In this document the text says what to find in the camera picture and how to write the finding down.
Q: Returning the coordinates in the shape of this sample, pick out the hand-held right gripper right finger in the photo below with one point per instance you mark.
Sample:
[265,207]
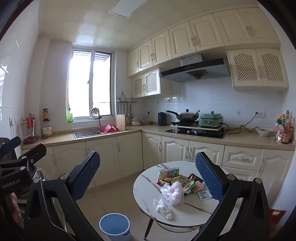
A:
[209,178]

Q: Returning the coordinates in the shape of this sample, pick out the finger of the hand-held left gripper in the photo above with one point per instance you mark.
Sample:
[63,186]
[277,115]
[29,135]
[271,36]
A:
[35,151]
[10,145]

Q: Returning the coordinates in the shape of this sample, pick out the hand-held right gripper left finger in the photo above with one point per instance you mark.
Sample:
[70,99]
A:
[86,176]

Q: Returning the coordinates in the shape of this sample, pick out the red dotted packet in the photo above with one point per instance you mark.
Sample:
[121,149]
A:
[198,186]

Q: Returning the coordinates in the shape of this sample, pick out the red white printed packet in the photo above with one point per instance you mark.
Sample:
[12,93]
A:
[186,185]

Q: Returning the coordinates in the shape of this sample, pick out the white plastic bag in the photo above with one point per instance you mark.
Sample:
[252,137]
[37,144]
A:
[173,193]

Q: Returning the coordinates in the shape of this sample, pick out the clear plastic wrapper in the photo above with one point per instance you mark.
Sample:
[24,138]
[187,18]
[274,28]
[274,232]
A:
[161,207]

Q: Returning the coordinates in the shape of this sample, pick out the blue plastic waste bin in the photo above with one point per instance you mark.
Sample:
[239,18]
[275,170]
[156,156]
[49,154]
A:
[114,226]

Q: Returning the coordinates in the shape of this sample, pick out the person's left hand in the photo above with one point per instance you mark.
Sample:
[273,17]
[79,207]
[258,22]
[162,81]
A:
[16,206]

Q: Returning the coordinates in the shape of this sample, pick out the white sachet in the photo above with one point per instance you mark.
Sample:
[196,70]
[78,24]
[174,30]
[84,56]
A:
[204,195]

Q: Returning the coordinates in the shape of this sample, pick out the dark red snack packet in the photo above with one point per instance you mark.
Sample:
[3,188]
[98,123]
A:
[191,178]

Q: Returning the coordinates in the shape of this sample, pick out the green white packet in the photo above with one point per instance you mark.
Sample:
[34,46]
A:
[189,190]

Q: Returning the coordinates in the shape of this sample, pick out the large glass jar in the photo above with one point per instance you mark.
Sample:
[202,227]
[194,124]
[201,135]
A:
[47,129]

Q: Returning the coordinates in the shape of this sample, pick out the yellow green wrapper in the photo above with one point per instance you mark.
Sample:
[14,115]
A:
[172,180]

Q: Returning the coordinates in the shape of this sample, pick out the green yellow drink carton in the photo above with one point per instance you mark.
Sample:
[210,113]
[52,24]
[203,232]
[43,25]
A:
[168,173]

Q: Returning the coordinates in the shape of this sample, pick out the steel sink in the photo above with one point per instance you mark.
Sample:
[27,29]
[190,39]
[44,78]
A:
[86,133]

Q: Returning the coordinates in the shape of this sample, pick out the black gas stove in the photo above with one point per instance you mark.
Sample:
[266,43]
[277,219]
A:
[196,133]

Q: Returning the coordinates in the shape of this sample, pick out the green plastic bottle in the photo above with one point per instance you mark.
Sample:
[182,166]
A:
[69,117]

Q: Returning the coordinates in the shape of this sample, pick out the cream base cabinet row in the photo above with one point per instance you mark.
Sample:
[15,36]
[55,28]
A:
[129,153]

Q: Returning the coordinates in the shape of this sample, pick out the green electric cooker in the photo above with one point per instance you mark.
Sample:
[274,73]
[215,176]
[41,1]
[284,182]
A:
[211,120]

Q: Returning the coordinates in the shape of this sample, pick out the black induction cooker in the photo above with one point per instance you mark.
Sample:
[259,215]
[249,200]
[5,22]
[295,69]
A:
[185,123]

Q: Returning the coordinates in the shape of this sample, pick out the round white marble table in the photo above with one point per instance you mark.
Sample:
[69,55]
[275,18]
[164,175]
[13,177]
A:
[148,185]

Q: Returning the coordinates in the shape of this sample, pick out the wooden cutting board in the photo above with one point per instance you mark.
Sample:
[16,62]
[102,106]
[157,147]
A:
[120,122]

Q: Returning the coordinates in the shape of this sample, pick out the black wok with lid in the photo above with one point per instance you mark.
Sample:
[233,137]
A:
[186,115]

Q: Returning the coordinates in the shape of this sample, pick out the white bowl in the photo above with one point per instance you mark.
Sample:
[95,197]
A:
[264,132]

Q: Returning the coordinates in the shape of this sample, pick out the stack of white bowls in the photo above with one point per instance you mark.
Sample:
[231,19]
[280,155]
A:
[136,122]

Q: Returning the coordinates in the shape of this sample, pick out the black electric kettle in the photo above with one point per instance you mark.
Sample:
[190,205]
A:
[162,119]

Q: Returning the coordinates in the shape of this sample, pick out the red bag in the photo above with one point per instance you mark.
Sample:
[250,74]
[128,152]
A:
[276,215]

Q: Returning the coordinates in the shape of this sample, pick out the hanging utensil rack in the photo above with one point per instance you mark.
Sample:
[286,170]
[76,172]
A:
[126,100]

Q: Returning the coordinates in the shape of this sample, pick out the sliding window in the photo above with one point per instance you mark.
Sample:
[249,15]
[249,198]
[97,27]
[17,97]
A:
[100,88]

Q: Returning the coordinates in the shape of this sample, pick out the cluster of sauce bottles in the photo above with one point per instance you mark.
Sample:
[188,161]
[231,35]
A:
[286,132]

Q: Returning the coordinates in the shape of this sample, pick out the black range hood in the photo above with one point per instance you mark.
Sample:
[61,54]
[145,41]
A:
[196,69]

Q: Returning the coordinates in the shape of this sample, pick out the cream lattice door cabinet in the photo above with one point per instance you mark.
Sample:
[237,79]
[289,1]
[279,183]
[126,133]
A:
[151,83]
[254,67]

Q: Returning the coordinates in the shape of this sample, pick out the cream upper cabinet row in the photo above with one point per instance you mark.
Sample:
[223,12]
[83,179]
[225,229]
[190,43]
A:
[182,38]

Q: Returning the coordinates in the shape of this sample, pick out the ceiling light panel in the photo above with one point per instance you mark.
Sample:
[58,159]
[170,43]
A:
[124,9]

